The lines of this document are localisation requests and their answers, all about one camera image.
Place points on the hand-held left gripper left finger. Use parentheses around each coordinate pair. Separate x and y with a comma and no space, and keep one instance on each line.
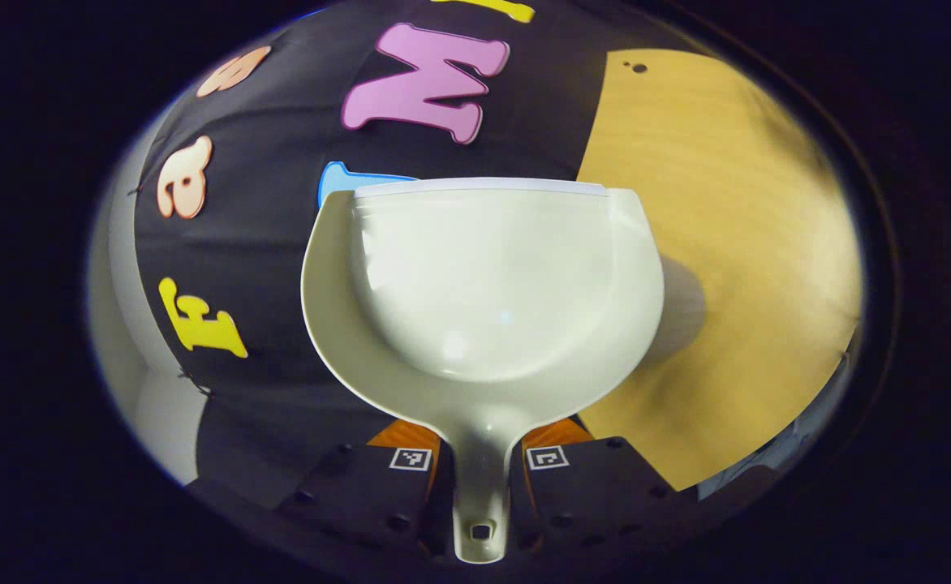
(354,495)

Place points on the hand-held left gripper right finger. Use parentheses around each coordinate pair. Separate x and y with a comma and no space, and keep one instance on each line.
(597,487)

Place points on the white dustpan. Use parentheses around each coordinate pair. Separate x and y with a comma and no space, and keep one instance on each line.
(484,292)

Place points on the wooden desktop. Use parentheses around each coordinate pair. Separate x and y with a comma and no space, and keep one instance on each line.
(751,243)

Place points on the black backdrop cloth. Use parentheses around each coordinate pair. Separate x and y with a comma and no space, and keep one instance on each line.
(281,243)

